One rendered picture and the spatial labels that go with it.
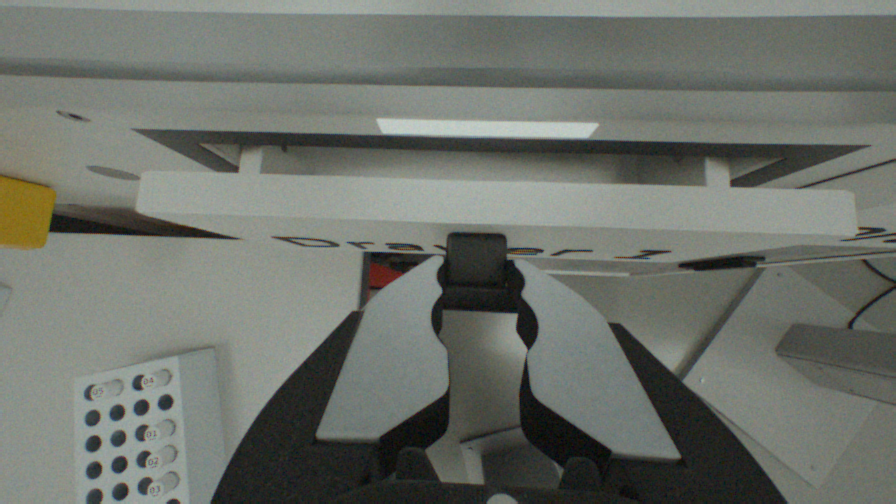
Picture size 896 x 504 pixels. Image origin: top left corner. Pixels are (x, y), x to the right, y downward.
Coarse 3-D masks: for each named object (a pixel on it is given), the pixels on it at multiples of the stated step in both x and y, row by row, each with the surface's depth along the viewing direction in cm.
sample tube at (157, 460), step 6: (162, 450) 23; (168, 450) 23; (174, 450) 24; (150, 456) 23; (156, 456) 23; (162, 456) 23; (168, 456) 23; (174, 456) 24; (150, 462) 23; (156, 462) 23; (162, 462) 23; (168, 462) 23; (150, 468) 23; (156, 468) 23
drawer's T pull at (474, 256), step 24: (456, 240) 14; (480, 240) 14; (504, 240) 14; (456, 264) 14; (480, 264) 14; (504, 264) 14; (456, 288) 13; (480, 288) 13; (504, 288) 13; (504, 312) 13
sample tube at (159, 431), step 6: (168, 420) 24; (156, 426) 23; (162, 426) 23; (168, 426) 24; (150, 432) 23; (156, 432) 23; (162, 432) 23; (168, 432) 24; (150, 438) 23; (156, 438) 23; (162, 438) 23
